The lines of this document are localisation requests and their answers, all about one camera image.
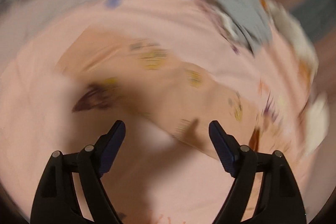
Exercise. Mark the pink animal print bedspread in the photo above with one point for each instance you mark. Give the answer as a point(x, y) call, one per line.
point(156, 178)

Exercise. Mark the teal curtain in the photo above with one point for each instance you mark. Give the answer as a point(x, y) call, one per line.
point(317, 17)

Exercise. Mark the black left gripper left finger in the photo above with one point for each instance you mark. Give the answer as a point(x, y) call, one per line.
point(56, 201)

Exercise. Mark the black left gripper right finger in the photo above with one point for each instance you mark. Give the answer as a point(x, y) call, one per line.
point(279, 199)

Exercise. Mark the grey folded garment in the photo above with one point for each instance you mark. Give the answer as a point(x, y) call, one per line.
point(246, 21)

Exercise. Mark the white and orange plush garment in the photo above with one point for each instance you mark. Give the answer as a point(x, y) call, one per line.
point(290, 28)

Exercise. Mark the white folded garment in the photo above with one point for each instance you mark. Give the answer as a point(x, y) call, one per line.
point(316, 120)

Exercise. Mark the peach cartoon print garment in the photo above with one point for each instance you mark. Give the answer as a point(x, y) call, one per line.
point(147, 80)

